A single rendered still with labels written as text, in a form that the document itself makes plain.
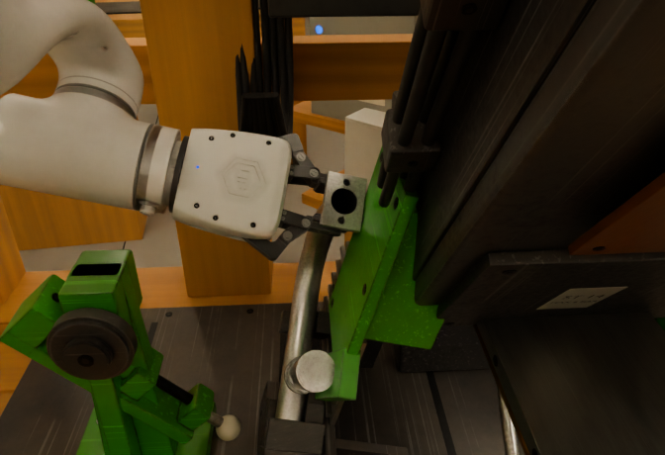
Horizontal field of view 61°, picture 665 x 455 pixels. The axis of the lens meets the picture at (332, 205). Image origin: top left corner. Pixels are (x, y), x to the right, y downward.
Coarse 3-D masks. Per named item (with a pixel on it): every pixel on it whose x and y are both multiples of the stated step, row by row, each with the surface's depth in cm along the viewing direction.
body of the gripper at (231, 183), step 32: (192, 160) 52; (224, 160) 53; (256, 160) 54; (288, 160) 54; (192, 192) 52; (224, 192) 52; (256, 192) 53; (192, 224) 52; (224, 224) 52; (256, 224) 52
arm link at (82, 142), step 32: (64, 96) 51; (96, 96) 51; (0, 128) 48; (32, 128) 48; (64, 128) 49; (96, 128) 50; (128, 128) 51; (0, 160) 48; (32, 160) 48; (64, 160) 49; (96, 160) 49; (128, 160) 50; (64, 192) 51; (96, 192) 50; (128, 192) 50
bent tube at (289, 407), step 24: (336, 192) 57; (360, 192) 56; (336, 216) 54; (360, 216) 55; (312, 240) 64; (312, 264) 65; (312, 288) 65; (312, 312) 65; (288, 336) 64; (312, 336) 64; (288, 360) 63; (288, 408) 60
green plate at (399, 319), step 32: (416, 192) 44; (384, 224) 47; (416, 224) 46; (352, 256) 56; (384, 256) 46; (352, 288) 54; (384, 288) 49; (352, 320) 51; (384, 320) 51; (416, 320) 51; (352, 352) 51
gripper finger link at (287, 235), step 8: (312, 216) 56; (320, 216) 55; (312, 224) 55; (288, 232) 54; (296, 232) 55; (304, 232) 56; (320, 232) 57; (328, 232) 56; (336, 232) 56; (344, 232) 58; (288, 240) 54
